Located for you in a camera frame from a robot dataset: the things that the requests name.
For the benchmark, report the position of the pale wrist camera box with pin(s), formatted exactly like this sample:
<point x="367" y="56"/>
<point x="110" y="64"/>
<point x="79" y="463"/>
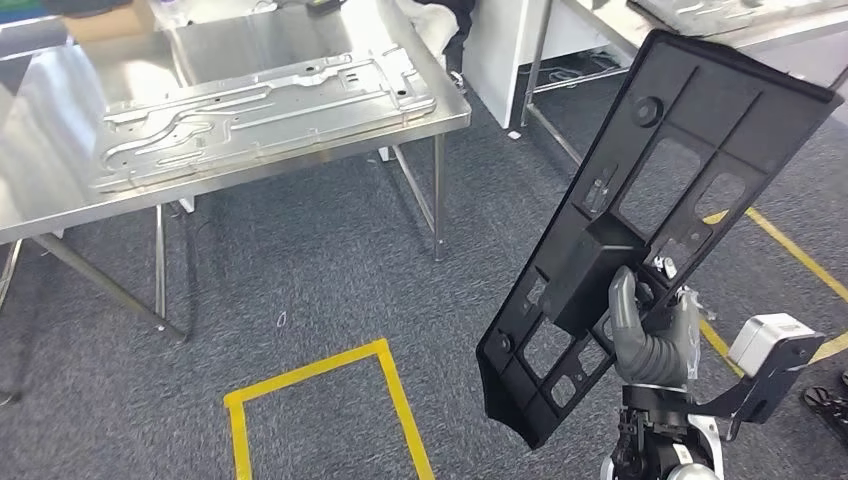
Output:
<point x="762" y="341"/>

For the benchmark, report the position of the black power adapter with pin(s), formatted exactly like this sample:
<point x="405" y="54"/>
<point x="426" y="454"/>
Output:
<point x="324" y="5"/>

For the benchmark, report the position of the black camera bracket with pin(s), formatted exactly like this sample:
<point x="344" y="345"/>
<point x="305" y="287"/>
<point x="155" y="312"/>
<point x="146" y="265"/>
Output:
<point x="762" y="401"/>

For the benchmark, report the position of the steel table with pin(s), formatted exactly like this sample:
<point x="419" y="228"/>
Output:
<point x="609" y="20"/>

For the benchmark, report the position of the white desk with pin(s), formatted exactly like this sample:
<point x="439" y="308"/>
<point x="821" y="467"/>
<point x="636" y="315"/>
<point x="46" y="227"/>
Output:
<point x="503" y="60"/>

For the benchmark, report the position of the steel workbench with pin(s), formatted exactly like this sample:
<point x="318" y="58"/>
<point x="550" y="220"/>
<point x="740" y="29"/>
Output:
<point x="265" y="40"/>

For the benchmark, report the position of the black humanoid robot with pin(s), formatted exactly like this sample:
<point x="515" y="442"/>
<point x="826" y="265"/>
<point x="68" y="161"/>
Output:
<point x="825" y="407"/>

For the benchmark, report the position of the black plastic bracket part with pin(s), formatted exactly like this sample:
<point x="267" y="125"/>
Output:
<point x="762" y="99"/>

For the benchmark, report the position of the stamped metal panel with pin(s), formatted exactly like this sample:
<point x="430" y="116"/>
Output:
<point x="265" y="112"/>
<point x="729" y="13"/>

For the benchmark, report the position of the yellow floor tape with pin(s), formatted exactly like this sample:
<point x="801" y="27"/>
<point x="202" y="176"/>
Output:
<point x="311" y="372"/>
<point x="795" y="255"/>

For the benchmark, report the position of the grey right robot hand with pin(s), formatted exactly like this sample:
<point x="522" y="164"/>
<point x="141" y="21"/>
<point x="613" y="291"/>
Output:
<point x="656" y="361"/>

